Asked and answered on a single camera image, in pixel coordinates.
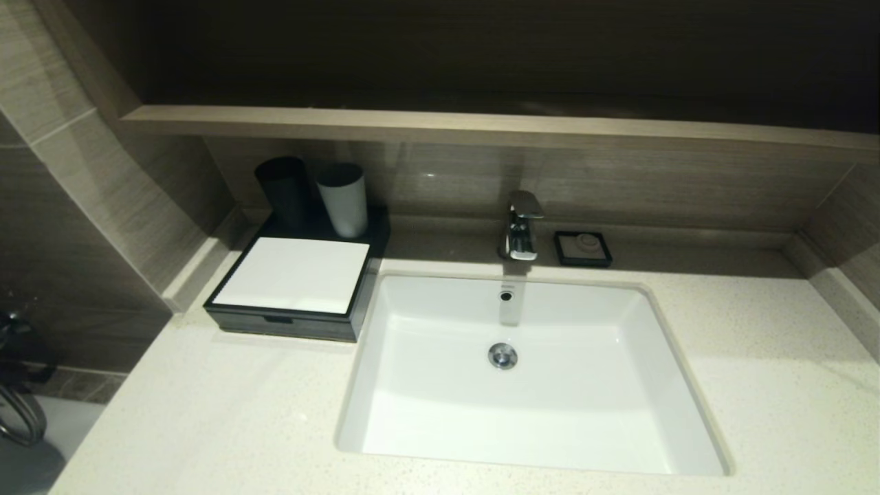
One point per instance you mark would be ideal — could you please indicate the black tumbler cup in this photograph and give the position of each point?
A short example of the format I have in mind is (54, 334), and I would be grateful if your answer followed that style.
(282, 192)

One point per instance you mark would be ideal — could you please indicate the black storage box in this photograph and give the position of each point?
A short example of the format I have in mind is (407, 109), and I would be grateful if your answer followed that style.
(371, 234)

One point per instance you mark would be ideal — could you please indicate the chrome faucet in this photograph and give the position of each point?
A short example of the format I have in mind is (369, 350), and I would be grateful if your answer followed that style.
(520, 237)

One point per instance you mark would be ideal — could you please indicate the white tumbler cup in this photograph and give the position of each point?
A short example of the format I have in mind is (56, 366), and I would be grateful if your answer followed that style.
(344, 206)

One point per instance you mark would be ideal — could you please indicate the black square soap dish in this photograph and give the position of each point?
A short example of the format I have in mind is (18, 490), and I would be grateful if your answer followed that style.
(560, 258)

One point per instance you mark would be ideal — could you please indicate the chrome sink drain stopper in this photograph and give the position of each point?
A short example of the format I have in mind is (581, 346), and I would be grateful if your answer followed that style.
(502, 356)

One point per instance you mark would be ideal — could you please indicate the white square pad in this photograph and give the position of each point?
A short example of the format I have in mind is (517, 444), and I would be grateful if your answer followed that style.
(295, 275)

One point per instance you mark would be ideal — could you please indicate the round white soap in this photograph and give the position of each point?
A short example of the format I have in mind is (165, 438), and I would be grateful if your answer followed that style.
(588, 242)

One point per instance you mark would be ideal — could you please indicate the white rectangular sink basin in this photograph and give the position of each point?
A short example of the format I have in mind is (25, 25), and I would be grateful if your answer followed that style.
(550, 385)

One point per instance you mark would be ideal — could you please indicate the wooden wall ledge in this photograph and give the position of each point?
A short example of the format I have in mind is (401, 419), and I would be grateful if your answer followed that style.
(481, 127)

